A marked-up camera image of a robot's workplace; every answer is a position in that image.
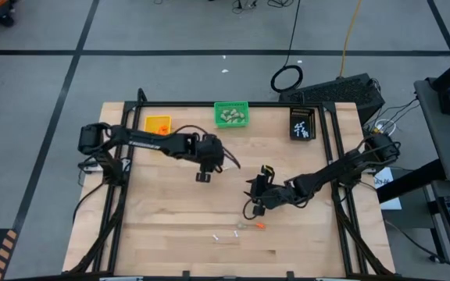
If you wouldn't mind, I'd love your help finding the white coiled cable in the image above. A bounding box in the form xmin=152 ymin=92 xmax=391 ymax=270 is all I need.
xmin=373 ymin=118 xmax=398 ymax=136

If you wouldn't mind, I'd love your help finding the white paper sheet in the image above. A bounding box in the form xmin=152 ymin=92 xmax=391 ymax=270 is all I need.
xmin=373 ymin=166 xmax=402 ymax=211

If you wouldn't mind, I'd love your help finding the black computer tower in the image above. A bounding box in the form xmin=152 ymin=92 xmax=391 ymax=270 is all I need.
xmin=278 ymin=73 xmax=387 ymax=126

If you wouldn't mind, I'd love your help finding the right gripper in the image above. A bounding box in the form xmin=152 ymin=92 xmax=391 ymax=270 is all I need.
xmin=242 ymin=172 xmax=276 ymax=217

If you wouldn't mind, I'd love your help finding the black hanging cable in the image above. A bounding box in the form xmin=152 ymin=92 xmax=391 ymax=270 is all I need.
xmin=270 ymin=0 xmax=305 ymax=94

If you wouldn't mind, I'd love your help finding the black table frame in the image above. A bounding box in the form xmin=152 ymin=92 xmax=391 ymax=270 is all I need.
xmin=68 ymin=87 xmax=396 ymax=281

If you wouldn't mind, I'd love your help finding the green plastic basket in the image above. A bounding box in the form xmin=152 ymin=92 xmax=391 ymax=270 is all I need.
xmin=213 ymin=100 xmax=251 ymax=129

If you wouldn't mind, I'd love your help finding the yellow plastic basket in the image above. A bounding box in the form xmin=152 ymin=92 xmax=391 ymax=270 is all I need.
xmin=143 ymin=114 xmax=173 ymax=137

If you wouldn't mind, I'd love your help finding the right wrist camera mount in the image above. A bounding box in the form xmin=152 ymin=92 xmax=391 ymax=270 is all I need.
xmin=267 ymin=186 xmax=293 ymax=208

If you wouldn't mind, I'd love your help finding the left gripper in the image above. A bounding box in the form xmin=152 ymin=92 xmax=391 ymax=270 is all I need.
xmin=191 ymin=132 xmax=242 ymax=173

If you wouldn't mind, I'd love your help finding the black desk leg beam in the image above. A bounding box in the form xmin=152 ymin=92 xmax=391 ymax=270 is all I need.
xmin=376 ymin=158 xmax=447 ymax=204

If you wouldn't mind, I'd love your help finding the black plastic basket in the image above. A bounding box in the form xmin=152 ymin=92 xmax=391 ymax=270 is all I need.
xmin=288 ymin=106 xmax=317 ymax=142

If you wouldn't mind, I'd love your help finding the black floor cable bundle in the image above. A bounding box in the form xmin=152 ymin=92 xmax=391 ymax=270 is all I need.
xmin=230 ymin=0 xmax=295 ymax=12

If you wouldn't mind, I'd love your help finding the yellow hanging strap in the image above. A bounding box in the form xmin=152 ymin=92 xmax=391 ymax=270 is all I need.
xmin=338 ymin=0 xmax=363 ymax=79

